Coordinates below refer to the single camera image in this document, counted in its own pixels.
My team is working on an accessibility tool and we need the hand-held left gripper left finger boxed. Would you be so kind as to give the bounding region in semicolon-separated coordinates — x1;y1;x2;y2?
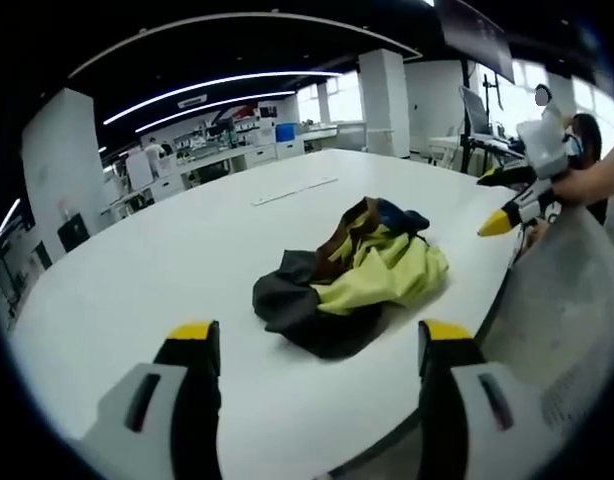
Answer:
79;319;223;480

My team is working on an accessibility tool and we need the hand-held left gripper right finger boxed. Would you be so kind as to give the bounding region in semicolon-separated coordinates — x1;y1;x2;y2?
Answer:
417;318;559;480

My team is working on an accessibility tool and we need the yellow and grey garment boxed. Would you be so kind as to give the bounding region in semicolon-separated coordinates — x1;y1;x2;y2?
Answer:
251;196;451;361

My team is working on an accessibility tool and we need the person's right hand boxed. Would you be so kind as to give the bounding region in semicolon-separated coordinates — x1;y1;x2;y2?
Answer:
551;158;599;205

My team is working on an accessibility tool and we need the white desk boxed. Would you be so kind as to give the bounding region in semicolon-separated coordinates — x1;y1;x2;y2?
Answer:
427;133;519;167

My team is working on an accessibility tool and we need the monitor on black stand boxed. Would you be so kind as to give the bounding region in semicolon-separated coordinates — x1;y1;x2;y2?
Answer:
458;84;494;174

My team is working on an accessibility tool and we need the person's light grey shirt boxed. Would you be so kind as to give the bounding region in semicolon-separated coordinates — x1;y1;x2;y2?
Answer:
479;203;614;451

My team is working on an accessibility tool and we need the black waste bin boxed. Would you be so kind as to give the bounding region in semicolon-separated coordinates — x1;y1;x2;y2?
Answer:
56;211;91;254

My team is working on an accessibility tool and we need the white strip in table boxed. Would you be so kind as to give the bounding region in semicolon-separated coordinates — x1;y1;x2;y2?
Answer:
250;176;341;208

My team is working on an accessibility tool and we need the white cabinet row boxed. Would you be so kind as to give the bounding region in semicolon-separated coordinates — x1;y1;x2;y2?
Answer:
124;142;278;201

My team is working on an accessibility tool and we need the long ceiling light strip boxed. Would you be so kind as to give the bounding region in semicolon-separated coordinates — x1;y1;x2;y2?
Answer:
135;89;299;134
103;71;344;126

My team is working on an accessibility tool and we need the large dark wall screen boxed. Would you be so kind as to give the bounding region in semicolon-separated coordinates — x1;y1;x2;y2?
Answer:
435;0;517;85

